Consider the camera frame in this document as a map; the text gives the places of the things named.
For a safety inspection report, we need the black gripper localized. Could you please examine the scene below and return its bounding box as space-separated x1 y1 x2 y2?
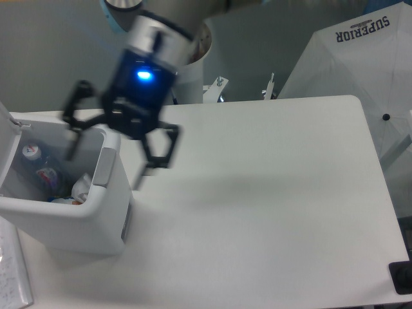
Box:
61 50 181 190

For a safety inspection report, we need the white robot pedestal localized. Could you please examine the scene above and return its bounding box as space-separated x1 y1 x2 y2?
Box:
172 23 212 105

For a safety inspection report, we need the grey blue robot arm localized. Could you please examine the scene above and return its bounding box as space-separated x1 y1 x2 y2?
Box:
62 1 257 189

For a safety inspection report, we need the white trash can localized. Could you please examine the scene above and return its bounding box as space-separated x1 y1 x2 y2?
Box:
1 108 133 255

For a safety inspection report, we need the black device at edge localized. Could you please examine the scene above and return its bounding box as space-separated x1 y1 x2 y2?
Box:
389 261 411 295

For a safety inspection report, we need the white metal base bracket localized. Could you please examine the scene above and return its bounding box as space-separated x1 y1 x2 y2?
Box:
202 72 278 103

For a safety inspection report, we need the clear plastic bottle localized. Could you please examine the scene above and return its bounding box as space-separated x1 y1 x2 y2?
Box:
22 142 68 197

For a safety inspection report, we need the white umbrella with text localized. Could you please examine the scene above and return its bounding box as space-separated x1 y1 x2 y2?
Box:
276 1 412 181

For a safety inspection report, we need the blue yellow snack package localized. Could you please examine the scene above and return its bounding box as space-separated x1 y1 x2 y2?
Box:
48 197 77 205

